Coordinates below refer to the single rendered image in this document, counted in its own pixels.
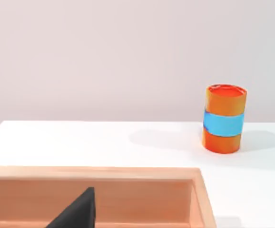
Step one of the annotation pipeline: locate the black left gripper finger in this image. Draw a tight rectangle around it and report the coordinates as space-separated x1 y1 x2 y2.
44 187 97 228

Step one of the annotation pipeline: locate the shallow salmon-coloured box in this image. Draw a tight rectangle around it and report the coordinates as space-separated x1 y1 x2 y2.
0 165 217 228

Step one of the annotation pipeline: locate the orange and blue can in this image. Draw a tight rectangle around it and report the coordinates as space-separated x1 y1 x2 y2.
202 83 247 155

